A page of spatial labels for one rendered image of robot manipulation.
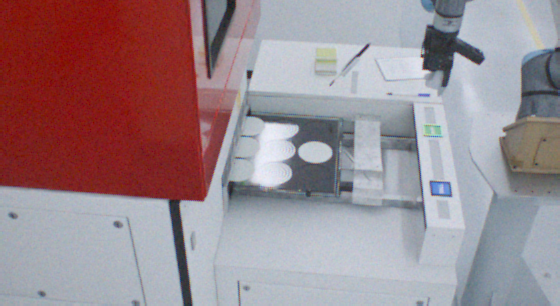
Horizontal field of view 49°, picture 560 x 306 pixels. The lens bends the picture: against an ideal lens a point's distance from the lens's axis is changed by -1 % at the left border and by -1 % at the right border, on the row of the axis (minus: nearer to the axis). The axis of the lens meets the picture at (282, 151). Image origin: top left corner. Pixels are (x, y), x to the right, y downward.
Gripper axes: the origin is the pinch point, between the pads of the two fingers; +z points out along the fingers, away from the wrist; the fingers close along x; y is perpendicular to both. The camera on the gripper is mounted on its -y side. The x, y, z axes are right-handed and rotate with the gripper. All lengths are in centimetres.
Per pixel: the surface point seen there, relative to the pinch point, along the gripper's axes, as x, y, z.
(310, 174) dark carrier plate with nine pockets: 16.3, 35.2, 20.4
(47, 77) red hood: 66, 79, -38
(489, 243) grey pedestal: -8, -29, 66
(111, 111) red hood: 66, 69, -32
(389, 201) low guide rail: 18.8, 12.2, 26.0
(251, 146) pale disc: 5, 54, 20
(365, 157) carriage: 4.3, 19.4, 22.1
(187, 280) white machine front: 66, 59, 11
